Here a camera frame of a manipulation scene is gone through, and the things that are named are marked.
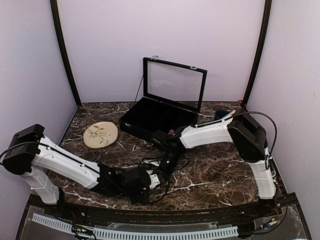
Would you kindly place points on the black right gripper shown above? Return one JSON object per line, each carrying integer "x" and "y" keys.
{"x": 163, "y": 172}

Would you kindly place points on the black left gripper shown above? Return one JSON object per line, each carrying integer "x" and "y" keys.
{"x": 134, "y": 200}

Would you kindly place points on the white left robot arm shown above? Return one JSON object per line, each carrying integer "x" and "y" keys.
{"x": 31, "y": 153}

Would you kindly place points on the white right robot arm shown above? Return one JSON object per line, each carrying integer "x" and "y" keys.
{"x": 241, "y": 129}

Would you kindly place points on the black display case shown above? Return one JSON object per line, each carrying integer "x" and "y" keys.
{"x": 172, "y": 98}

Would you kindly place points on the beige cloth hat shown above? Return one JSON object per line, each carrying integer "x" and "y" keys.
{"x": 100, "y": 135}

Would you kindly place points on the dark blue mug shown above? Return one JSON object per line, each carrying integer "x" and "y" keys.
{"x": 219, "y": 114}

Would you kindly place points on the wooden stick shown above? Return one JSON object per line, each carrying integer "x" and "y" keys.
{"x": 229, "y": 114}

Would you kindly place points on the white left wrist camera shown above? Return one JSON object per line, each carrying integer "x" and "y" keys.
{"x": 154, "y": 181}

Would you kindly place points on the white slotted cable duct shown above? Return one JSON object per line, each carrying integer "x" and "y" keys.
{"x": 123, "y": 231}

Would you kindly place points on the black front frame rail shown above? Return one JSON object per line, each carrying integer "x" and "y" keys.
{"x": 97, "y": 209}

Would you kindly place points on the black right corner post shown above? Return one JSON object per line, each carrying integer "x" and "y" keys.
{"x": 258, "y": 52}

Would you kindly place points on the black corner post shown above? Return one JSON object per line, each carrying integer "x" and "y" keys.
{"x": 63, "y": 51}
{"x": 258, "y": 52}

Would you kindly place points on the black left corner post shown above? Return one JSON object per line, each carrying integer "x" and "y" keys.
{"x": 63, "y": 51}

